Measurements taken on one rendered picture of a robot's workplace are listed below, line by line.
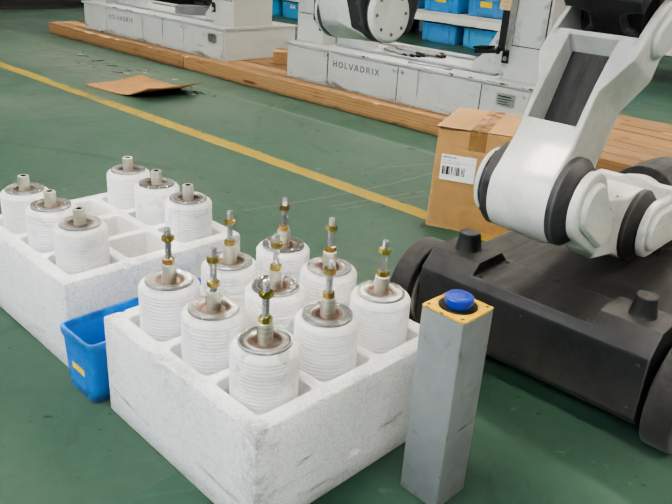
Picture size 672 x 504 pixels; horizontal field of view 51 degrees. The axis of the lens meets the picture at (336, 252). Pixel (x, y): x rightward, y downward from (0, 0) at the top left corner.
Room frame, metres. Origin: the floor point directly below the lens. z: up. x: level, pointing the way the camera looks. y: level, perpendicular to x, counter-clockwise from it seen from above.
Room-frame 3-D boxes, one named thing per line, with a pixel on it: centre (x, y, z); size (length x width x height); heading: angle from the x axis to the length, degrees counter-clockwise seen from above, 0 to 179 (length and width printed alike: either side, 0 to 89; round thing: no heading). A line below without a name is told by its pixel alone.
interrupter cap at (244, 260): (1.08, 0.18, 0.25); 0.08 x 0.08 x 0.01
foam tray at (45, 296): (1.37, 0.48, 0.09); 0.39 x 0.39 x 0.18; 47
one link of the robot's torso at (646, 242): (1.39, -0.58, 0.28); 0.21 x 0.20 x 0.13; 138
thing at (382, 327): (1.00, -0.08, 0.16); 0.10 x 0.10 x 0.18
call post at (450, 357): (0.86, -0.17, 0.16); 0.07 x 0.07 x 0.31; 46
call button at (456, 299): (0.85, -0.17, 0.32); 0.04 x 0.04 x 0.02
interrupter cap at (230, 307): (0.92, 0.17, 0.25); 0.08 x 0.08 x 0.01
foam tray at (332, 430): (1.00, 0.09, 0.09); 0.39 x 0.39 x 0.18; 46
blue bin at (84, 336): (1.14, 0.33, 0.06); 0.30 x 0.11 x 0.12; 137
